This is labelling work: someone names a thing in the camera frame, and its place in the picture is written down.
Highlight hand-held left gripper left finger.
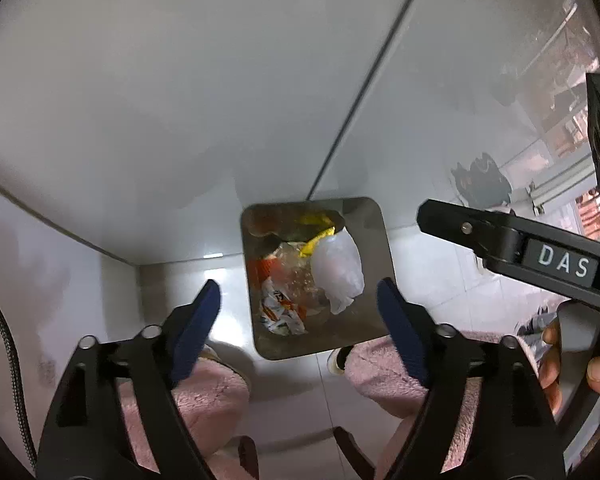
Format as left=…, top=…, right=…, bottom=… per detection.
left=35, top=280, right=222, bottom=480

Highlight aluminium door track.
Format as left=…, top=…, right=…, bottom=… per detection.
left=509, top=154, right=597, bottom=213

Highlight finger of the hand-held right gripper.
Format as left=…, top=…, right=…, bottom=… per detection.
left=416, top=199, right=526, bottom=271

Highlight black braided cable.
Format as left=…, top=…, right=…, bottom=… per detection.
left=0, top=275, right=37, bottom=473

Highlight person's right leg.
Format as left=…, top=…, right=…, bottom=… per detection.
left=346, top=331, right=548, bottom=480

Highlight person's right hand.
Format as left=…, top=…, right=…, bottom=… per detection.
left=539, top=319, right=600, bottom=403

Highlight yellow wrapper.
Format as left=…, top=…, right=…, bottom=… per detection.
left=299, top=214, right=337, bottom=257

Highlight person's right shoe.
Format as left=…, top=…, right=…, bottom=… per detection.
left=326, top=346, right=356, bottom=376

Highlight white plastic bag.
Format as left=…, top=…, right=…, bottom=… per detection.
left=311, top=226, right=366, bottom=317

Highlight dark cloth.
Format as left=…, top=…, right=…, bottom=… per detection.
left=451, top=155, right=514, bottom=207

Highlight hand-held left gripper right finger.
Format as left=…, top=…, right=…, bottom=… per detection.
left=376, top=278, right=566, bottom=480

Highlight orange wrapper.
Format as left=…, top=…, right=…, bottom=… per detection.
left=249, top=257, right=282, bottom=289

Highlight clear plastic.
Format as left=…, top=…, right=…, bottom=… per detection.
left=274, top=241, right=327, bottom=312

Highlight steel trash bin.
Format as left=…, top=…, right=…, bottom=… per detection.
left=240, top=196, right=397, bottom=361

